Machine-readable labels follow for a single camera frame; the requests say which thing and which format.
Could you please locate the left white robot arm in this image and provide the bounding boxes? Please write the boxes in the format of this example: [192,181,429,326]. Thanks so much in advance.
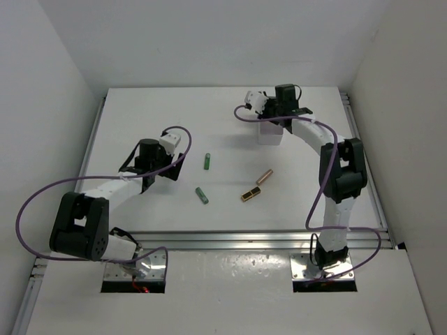
[49,133,183,262]

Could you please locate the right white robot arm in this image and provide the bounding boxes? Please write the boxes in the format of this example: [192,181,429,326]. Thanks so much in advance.
[258,84,367,269]

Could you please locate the white compartment organizer box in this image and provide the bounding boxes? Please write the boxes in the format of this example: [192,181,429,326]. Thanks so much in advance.
[257,122,284,146]

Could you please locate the green lip balm tube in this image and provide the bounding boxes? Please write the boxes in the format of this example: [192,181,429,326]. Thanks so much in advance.
[203,153,211,170]
[195,187,209,204]

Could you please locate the rose gold lipstick tube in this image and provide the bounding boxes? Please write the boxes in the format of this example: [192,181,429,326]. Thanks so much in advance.
[256,169,273,186]

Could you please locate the black gold lipstick case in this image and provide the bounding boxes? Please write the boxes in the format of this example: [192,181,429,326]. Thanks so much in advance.
[241,186,261,202]

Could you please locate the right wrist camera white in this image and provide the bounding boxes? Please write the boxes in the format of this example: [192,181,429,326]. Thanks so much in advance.
[244,91,268,114]

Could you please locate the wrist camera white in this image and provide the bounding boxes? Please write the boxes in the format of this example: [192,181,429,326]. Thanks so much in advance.
[244,91,268,114]
[159,133,181,156]

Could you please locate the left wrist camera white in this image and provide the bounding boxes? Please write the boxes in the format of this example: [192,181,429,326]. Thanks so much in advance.
[159,133,181,156]

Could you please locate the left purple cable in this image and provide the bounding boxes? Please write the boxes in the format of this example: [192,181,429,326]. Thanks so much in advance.
[15,126,193,280]

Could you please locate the purple cable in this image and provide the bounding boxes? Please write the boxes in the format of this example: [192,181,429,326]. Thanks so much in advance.
[233,103,382,282]
[15,126,193,280]

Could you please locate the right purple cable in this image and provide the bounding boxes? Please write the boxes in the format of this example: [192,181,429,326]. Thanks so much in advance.
[233,103,382,282]

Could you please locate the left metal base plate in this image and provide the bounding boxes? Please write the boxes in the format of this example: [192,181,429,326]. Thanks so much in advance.
[103,250,168,282]

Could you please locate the metal base plate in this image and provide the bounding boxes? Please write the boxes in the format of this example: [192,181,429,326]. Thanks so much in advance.
[103,250,168,282]
[290,253,356,282]

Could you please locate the aluminium table frame rail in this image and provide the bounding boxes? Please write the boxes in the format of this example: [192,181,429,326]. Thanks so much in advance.
[61,228,395,252]

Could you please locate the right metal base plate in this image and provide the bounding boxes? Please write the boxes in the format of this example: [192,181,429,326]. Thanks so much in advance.
[290,253,356,282]

